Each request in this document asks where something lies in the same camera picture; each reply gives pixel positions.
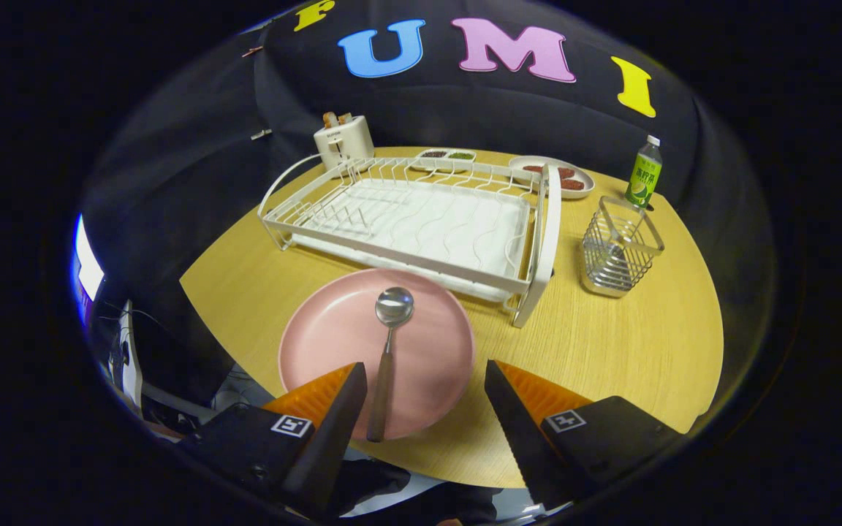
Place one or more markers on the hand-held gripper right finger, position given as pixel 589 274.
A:
pixel 523 431

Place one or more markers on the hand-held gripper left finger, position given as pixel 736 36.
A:
pixel 322 438

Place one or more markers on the pink plate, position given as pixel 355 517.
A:
pixel 326 336

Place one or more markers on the white oval plate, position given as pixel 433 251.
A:
pixel 585 191

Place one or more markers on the white two-compartment condiment dish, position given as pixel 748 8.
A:
pixel 444 155

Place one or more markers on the red sausage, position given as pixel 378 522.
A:
pixel 572 184
pixel 534 169

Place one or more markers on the green label drink bottle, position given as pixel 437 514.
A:
pixel 644 179

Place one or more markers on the black backdrop cloth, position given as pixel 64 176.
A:
pixel 194 183

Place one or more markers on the lit monitor screen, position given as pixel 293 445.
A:
pixel 88 270

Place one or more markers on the white toaster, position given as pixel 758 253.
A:
pixel 344 142

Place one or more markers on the silver clip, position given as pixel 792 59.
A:
pixel 261 134

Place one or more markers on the pink clip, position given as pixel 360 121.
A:
pixel 251 51

